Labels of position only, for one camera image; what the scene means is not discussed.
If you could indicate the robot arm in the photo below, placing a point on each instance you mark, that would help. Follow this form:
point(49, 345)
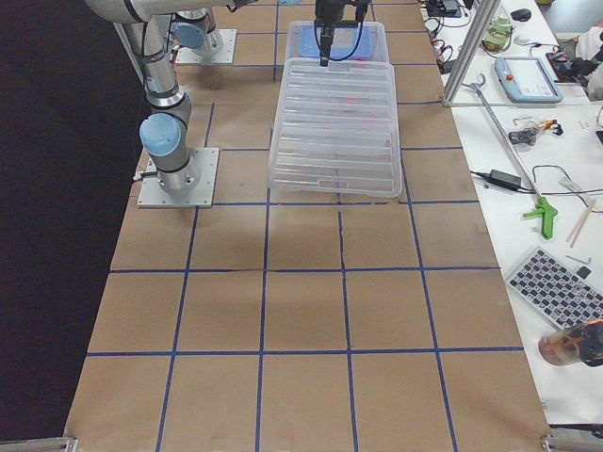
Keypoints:
point(164, 133)
point(336, 34)

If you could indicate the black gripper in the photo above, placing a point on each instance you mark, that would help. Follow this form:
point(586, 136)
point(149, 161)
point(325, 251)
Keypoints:
point(327, 10)

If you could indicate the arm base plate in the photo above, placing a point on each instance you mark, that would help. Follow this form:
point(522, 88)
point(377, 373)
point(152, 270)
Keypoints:
point(216, 48)
point(193, 186)

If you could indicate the clear plastic storage box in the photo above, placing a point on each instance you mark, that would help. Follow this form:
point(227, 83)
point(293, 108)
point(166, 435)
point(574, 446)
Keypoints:
point(348, 117)

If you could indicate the aluminium frame post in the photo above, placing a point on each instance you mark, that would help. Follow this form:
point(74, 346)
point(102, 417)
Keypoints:
point(476, 32)

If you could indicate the amber glass bottle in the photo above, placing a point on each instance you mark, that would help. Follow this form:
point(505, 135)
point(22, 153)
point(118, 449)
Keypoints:
point(581, 343)

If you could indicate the clear plastic box lid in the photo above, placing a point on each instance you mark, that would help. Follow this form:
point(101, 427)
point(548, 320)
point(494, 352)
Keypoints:
point(334, 127)

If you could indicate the wooden chopstick pair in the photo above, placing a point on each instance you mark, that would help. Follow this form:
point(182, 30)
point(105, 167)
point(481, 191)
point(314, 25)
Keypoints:
point(572, 238)

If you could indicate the blue plastic tray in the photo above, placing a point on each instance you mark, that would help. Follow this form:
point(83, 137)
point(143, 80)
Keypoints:
point(308, 42)

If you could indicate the teach pendant tablet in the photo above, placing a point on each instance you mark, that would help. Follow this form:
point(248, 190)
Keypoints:
point(525, 80)

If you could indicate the black power adapter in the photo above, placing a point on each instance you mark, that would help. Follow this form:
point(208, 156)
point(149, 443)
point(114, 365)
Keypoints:
point(502, 179)

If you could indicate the green handled grabber tool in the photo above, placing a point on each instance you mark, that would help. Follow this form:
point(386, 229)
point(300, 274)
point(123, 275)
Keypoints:
point(542, 207)

